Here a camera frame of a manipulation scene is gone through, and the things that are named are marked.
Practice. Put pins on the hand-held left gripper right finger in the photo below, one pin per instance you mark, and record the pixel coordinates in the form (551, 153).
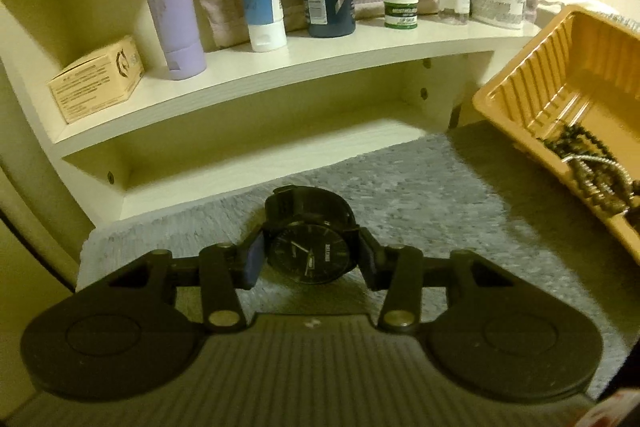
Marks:
(370, 262)

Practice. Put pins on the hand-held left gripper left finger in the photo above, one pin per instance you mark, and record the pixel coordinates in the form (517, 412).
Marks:
(248, 262)

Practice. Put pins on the all-black wrist watch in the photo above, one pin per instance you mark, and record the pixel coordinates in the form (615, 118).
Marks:
(305, 252)

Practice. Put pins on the orange ribbed plastic tray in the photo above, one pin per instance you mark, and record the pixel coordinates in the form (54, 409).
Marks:
(550, 57)

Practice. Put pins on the grey-blue fluffy mat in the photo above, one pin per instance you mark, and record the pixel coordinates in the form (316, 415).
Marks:
(425, 207)

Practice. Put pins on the white wooden shelf unit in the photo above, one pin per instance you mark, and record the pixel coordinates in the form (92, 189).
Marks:
(300, 72)

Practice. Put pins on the tan cardboard box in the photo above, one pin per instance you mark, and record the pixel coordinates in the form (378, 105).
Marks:
(95, 79)

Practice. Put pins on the small green-label jar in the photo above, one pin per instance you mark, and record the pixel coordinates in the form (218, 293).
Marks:
(401, 9)

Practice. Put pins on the purple cosmetic tube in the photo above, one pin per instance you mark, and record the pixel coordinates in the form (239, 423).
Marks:
(172, 7)

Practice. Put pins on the grey woven pillow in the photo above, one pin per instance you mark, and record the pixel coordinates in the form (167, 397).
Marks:
(625, 22)

